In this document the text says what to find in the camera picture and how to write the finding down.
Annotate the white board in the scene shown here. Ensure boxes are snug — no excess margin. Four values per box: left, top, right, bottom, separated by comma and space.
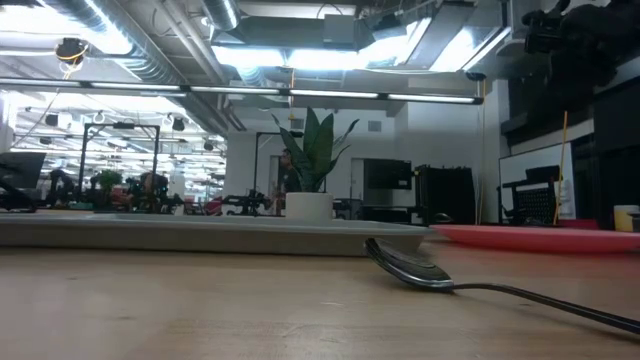
498, 142, 576, 221

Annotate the black monitor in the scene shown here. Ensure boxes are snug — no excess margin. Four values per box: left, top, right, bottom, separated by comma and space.
0, 151, 47, 212

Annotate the black wall screen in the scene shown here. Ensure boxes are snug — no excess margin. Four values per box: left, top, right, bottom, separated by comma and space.
363, 158, 414, 191

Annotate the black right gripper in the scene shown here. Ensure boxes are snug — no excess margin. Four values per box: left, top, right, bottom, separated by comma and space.
522, 8, 569, 55

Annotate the small green bushy plant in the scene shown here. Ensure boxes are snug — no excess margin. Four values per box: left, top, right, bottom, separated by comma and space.
94, 169, 124, 195

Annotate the yellow hanging cable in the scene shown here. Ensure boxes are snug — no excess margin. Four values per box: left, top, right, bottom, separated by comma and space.
552, 110, 569, 226

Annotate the long LED light bar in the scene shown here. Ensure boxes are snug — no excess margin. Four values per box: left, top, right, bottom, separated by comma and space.
0, 77, 485, 106

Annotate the black cabinet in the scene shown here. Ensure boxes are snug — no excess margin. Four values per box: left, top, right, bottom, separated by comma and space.
414, 164, 477, 226

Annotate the pale yellow container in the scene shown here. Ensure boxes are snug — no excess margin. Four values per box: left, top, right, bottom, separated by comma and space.
613, 204, 640, 233

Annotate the black metal spoon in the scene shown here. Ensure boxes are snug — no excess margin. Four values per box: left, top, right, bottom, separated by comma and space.
363, 237, 640, 335

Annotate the white plant pot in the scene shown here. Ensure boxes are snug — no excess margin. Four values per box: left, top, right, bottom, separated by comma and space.
284, 191, 335, 225

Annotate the green snake plant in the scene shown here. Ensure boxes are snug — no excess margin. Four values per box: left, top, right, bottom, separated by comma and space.
271, 106, 360, 194

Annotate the grey plastic tray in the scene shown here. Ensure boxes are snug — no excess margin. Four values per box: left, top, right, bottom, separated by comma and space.
0, 212, 434, 258

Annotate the black ceiling cord reel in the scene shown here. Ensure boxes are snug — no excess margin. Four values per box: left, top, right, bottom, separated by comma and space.
54, 37, 91, 66

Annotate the black mesh cart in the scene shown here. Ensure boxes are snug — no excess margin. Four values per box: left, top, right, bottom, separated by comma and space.
497, 164, 562, 226

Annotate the pink round plate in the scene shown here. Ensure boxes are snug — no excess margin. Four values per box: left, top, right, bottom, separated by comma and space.
430, 223, 640, 254

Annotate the black rig frame stand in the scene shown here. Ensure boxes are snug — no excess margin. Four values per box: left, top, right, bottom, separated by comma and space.
77, 122, 161, 202

